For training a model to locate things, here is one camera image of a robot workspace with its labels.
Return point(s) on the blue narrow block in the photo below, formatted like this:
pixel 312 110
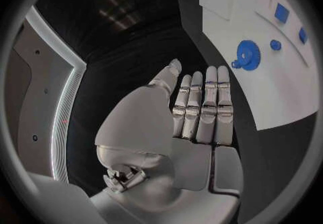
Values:
pixel 303 35

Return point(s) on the blue square block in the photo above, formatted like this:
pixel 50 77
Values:
pixel 282 13

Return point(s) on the blue gear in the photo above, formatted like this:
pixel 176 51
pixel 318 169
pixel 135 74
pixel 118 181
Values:
pixel 248 54

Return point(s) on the white task board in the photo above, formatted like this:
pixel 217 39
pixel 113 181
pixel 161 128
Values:
pixel 277 86

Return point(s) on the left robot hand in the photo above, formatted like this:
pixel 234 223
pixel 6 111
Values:
pixel 156 127

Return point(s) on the blue short cylinder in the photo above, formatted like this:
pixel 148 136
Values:
pixel 275 45

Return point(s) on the small blue peg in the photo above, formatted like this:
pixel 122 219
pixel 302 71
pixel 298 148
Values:
pixel 235 64

